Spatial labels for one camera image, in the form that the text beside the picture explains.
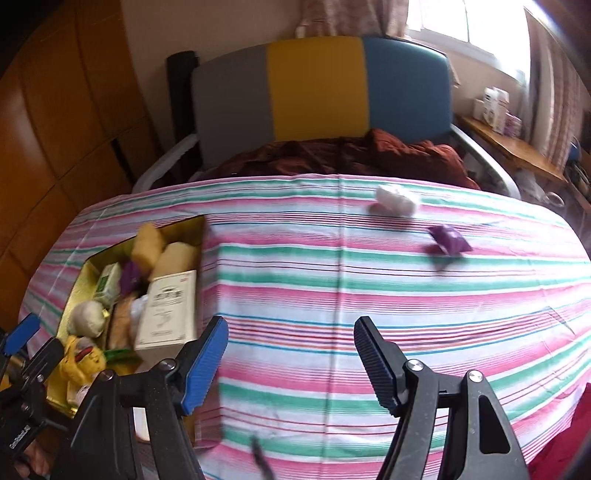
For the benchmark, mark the yellow plush toy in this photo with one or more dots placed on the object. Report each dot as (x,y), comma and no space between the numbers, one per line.
(85,364)

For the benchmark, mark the pink cup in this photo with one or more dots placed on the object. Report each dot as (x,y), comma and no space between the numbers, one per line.
(397,201)

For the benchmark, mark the grey yellow blue armchair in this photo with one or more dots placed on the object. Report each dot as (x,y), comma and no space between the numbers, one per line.
(314,87)

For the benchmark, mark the wooden wardrobe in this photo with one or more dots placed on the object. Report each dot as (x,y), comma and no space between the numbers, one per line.
(69,115)

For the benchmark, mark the purple box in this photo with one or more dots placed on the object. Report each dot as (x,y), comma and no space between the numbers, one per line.
(512,125)

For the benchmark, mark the small green box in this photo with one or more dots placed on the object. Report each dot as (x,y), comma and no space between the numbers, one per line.
(108,281)

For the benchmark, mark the person's left hand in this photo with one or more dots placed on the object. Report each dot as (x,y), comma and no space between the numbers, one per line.
(34,459)

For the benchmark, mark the orange biscuit pack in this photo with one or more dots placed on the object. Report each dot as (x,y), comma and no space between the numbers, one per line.
(120,325)

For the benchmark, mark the striped bedsheet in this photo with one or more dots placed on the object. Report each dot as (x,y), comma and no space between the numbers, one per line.
(369,286)

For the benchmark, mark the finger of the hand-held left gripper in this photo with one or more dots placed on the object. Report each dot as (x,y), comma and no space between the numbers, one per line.
(23,333)
(42,360)

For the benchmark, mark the cream cardboard box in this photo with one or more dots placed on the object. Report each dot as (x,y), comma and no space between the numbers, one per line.
(166,309)

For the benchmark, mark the wooden shelf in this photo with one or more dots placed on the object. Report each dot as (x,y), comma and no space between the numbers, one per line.
(517,147)

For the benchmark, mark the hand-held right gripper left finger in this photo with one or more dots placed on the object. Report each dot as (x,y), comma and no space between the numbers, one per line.
(205,364)

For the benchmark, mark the dark red blanket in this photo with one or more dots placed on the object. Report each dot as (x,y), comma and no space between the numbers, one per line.
(392,154)

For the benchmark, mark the white bed rail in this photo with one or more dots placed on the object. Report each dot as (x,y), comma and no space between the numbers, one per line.
(161,166)
(489,159)

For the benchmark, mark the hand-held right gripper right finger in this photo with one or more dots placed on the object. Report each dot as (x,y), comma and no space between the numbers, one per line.
(378,364)

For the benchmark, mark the pale yellow sponge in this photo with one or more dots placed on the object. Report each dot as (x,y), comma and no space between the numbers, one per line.
(178,261)

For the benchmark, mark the person's red clothing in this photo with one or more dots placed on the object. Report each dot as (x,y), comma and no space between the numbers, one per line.
(568,443)

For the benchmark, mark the black padded post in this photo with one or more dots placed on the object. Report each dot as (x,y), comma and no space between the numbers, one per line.
(182,101)

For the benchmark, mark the gold tin box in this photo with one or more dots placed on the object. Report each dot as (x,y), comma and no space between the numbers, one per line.
(78,286)

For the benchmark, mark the patterned curtain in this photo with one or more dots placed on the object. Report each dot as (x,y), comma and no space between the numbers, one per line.
(355,16)
(558,92)

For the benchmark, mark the white plush ball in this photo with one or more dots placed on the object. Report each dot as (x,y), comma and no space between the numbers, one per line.
(87,317)

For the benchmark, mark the green packet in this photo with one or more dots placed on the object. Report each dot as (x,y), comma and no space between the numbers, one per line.
(117,354)

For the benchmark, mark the white carton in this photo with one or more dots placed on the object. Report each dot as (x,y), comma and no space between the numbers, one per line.
(493,108)

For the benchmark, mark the purple packet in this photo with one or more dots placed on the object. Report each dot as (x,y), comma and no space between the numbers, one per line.
(129,277)
(448,240)

